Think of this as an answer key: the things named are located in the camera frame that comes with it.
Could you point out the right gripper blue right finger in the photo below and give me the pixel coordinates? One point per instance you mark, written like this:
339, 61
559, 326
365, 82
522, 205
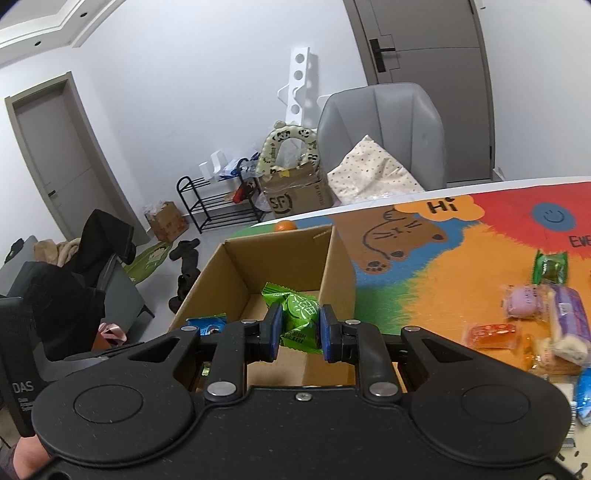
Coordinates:
338, 338

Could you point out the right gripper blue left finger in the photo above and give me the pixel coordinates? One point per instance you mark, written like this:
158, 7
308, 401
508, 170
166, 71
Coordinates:
262, 338

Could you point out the bright green snack packet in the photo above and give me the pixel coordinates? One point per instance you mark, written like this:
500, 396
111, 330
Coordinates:
301, 314

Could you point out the dark green snack packet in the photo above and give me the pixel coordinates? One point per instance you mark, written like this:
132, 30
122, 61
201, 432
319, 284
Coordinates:
550, 268

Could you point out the left hand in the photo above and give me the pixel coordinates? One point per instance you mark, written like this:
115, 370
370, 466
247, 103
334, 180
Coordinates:
29, 456

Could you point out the blue packet in box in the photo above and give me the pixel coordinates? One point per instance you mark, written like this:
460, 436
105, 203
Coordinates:
208, 324

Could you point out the brown cardboard box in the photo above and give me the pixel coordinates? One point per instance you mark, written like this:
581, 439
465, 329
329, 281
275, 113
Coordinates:
312, 261

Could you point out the black clothes pile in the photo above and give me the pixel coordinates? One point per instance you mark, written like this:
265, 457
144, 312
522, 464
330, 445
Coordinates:
70, 302

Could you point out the orange fruit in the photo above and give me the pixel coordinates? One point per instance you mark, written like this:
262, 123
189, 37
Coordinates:
284, 225

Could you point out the beige plush toy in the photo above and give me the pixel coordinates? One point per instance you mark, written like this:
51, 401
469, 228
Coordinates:
57, 254

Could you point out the colourful cat table mat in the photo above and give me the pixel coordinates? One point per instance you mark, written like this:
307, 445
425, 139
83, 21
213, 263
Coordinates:
448, 286

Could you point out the SF cardboard box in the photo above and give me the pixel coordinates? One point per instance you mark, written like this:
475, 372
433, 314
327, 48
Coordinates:
295, 191

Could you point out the green floor mat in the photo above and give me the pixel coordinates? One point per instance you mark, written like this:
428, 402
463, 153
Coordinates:
147, 262

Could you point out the orange jelly packet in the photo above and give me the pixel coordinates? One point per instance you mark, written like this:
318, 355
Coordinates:
492, 336

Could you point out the small brown floor box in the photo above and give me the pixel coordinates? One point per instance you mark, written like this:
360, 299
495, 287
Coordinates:
166, 221

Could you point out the dotted cream cushion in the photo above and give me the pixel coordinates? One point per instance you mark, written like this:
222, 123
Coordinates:
368, 172

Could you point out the pink snack packet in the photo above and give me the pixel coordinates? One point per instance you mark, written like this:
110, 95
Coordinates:
527, 301

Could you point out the grey door on left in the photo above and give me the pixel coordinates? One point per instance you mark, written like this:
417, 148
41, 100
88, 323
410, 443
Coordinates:
64, 158

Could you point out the brown pastry packet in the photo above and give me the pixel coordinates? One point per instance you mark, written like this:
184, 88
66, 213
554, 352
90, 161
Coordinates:
540, 360

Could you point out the grey upholstered chair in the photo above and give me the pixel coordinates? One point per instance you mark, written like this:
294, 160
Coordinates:
400, 117

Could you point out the purple bread packet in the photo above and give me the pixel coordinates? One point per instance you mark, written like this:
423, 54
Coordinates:
569, 325

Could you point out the blue snack packet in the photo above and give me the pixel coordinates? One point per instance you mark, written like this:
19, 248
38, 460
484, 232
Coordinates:
583, 398

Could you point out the white perforated board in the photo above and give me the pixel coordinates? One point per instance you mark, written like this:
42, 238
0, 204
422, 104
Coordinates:
299, 96

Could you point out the black wire shoe rack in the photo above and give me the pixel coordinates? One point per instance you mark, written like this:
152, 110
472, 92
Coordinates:
222, 201

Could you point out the grey door with handle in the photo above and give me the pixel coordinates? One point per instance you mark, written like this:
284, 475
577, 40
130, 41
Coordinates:
439, 45

